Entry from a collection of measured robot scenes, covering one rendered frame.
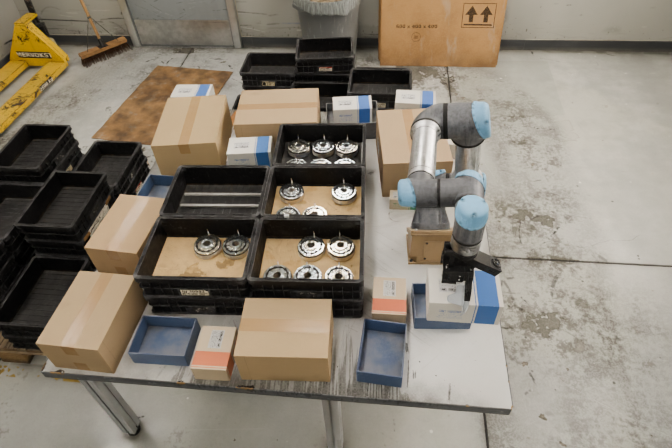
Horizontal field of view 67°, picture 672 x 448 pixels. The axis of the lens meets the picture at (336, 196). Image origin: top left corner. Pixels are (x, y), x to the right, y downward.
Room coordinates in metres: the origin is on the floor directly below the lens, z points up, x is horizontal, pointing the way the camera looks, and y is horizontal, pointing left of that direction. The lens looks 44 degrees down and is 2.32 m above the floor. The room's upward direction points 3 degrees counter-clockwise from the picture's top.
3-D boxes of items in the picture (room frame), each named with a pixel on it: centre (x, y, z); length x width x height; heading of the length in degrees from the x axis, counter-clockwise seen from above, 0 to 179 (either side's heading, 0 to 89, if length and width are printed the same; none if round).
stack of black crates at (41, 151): (2.34, 1.72, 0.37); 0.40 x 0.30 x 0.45; 172
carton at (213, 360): (0.90, 0.44, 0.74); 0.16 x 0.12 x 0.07; 173
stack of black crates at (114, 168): (2.28, 1.32, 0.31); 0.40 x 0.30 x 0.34; 172
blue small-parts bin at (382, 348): (0.87, -0.13, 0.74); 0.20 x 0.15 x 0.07; 168
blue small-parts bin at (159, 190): (1.73, 0.79, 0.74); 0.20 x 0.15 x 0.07; 79
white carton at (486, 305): (0.83, -0.35, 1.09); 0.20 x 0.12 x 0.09; 82
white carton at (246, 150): (1.86, 0.38, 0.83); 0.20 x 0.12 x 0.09; 89
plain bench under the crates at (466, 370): (1.56, 0.16, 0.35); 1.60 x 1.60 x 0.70; 82
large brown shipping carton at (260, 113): (2.14, 0.27, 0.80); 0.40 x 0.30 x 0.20; 88
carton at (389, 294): (1.07, -0.17, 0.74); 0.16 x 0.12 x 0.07; 173
